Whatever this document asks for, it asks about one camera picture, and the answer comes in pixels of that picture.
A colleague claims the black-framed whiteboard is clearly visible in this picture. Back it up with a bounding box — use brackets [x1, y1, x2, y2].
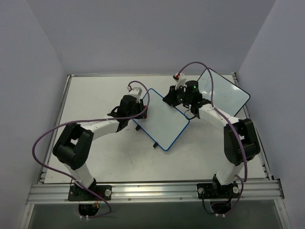
[198, 69, 250, 116]

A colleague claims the aluminium front rail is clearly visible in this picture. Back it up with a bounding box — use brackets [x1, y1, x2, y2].
[26, 179, 284, 204]

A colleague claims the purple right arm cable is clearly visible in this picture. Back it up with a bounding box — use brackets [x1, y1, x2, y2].
[175, 61, 247, 217]

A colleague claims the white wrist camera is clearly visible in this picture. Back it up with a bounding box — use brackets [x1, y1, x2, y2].
[173, 73, 186, 90]
[127, 86, 142, 103]

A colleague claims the red heart-shaped eraser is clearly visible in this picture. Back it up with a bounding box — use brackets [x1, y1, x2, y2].
[142, 105, 148, 119]

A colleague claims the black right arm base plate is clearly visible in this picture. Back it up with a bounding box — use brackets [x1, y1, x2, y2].
[196, 182, 240, 199]

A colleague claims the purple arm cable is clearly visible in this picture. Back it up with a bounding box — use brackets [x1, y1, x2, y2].
[31, 80, 150, 219]
[175, 61, 247, 217]

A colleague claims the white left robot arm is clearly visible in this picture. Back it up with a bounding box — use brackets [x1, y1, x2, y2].
[52, 95, 147, 200]

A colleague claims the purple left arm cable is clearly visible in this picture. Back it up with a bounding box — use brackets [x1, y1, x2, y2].
[31, 80, 150, 219]

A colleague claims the blue-framed whiteboard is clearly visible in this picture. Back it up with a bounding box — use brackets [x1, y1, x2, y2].
[133, 88, 190, 151]

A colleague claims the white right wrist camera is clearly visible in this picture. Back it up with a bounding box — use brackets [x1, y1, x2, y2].
[173, 73, 186, 90]

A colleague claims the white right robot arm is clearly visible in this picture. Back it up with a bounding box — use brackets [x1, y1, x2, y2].
[163, 80, 260, 197]

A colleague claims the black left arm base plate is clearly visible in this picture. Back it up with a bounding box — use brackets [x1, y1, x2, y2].
[68, 184, 112, 201]

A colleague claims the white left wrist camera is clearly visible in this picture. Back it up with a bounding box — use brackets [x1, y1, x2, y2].
[127, 86, 142, 103]

